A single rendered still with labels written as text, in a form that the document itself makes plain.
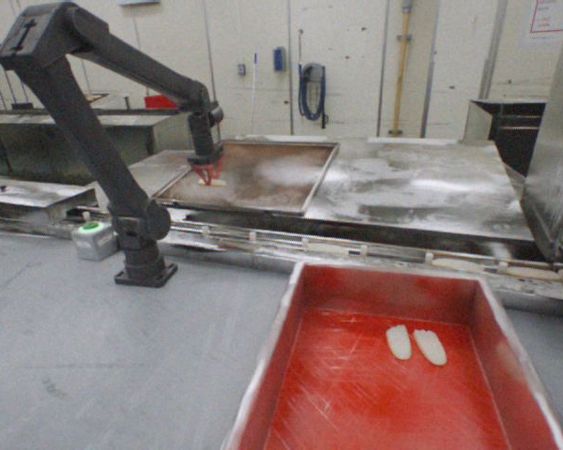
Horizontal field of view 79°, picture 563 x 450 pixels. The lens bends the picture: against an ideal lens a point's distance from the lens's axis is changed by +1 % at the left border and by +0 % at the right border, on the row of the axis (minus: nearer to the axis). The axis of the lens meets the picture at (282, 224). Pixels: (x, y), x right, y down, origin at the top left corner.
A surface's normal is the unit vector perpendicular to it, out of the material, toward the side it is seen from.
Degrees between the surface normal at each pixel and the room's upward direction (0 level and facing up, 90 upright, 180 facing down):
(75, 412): 0
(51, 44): 90
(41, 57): 90
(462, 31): 90
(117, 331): 0
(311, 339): 0
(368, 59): 90
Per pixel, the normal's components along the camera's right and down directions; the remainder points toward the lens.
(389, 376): -0.04, -0.91
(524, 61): -0.33, 0.40
